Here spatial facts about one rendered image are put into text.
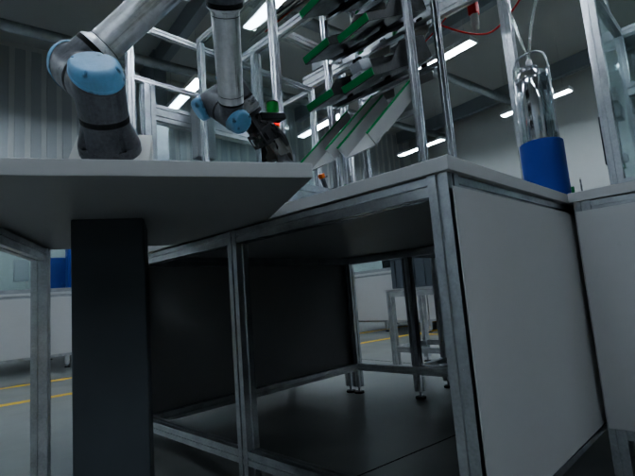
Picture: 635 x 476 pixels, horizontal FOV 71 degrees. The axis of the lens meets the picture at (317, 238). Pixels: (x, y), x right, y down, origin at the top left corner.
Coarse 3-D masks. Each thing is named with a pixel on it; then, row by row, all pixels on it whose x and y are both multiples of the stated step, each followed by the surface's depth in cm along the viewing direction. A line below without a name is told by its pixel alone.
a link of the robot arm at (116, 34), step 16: (128, 0) 114; (144, 0) 113; (160, 0) 115; (176, 0) 118; (112, 16) 113; (128, 16) 113; (144, 16) 114; (160, 16) 118; (80, 32) 111; (96, 32) 112; (112, 32) 112; (128, 32) 114; (144, 32) 117; (64, 48) 110; (80, 48) 109; (96, 48) 110; (112, 48) 113; (128, 48) 117; (48, 64) 111; (64, 64) 106
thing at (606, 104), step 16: (592, 0) 144; (592, 16) 144; (592, 32) 144; (592, 48) 144; (608, 80) 141; (608, 96) 140; (608, 112) 140; (608, 128) 140; (608, 144) 140; (624, 176) 137
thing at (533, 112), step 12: (516, 60) 183; (528, 60) 178; (528, 72) 173; (540, 72) 172; (516, 84) 177; (528, 84) 173; (540, 84) 171; (516, 96) 178; (528, 96) 172; (540, 96) 171; (552, 96) 172; (516, 108) 180; (528, 108) 172; (540, 108) 170; (552, 108) 171; (528, 120) 172; (540, 120) 170; (552, 120) 170; (528, 132) 172; (540, 132) 169; (552, 132) 169
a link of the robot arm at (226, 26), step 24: (216, 0) 113; (240, 0) 115; (216, 24) 118; (216, 48) 122; (240, 48) 124; (216, 72) 128; (240, 72) 128; (240, 96) 132; (216, 120) 140; (240, 120) 134
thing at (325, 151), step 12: (360, 108) 137; (348, 120) 150; (336, 132) 147; (348, 132) 132; (324, 144) 143; (336, 144) 129; (312, 156) 140; (324, 156) 140; (336, 156) 129; (312, 168) 139
